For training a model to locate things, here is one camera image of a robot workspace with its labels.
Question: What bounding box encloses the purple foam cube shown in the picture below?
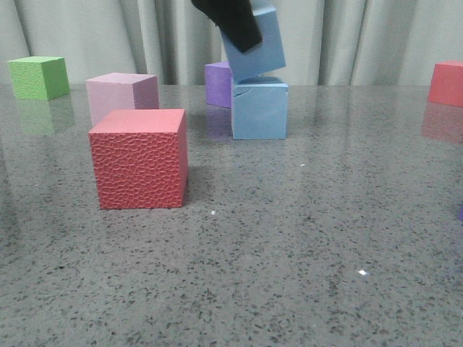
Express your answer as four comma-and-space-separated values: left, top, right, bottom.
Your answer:
204, 61, 232, 108

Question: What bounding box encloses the grey-green curtain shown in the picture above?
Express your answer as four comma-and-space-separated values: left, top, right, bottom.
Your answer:
1, 1, 462, 85

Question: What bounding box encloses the red cube at right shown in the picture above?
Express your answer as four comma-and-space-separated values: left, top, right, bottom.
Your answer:
428, 61, 463, 107

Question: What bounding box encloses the light blue foam cube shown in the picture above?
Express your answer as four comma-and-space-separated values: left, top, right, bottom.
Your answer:
221, 1, 286, 82

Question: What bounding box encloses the large red textured cube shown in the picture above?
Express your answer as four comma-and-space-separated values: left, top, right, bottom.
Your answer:
88, 108, 188, 209

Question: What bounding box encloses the green foam cube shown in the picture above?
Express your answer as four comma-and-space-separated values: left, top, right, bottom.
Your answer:
7, 56, 70, 100

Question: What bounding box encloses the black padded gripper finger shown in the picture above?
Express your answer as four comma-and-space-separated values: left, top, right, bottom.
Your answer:
192, 0, 263, 53

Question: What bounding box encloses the pink foam cube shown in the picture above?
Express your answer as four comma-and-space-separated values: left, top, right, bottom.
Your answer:
86, 72, 159, 126

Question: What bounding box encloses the light blue cracked cube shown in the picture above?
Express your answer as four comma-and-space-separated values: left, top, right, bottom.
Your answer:
231, 76, 289, 140

